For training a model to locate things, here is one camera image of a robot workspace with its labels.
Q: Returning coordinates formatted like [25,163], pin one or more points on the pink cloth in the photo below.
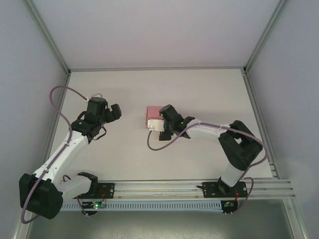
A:
[153,113]

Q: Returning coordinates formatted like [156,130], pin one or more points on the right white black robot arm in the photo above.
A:
[207,130]

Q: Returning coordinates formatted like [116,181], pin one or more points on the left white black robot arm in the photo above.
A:
[67,152]

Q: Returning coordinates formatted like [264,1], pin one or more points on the circuit board with green light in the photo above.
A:
[96,205]

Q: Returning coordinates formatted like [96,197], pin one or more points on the small green circuit board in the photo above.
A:
[228,205]

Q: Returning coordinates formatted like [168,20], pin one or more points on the aluminium table side rail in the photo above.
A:
[58,112]
[259,112]

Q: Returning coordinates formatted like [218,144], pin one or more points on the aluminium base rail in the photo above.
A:
[159,190]

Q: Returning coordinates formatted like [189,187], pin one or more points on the aluminium frame post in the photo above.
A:
[266,37]
[49,39]

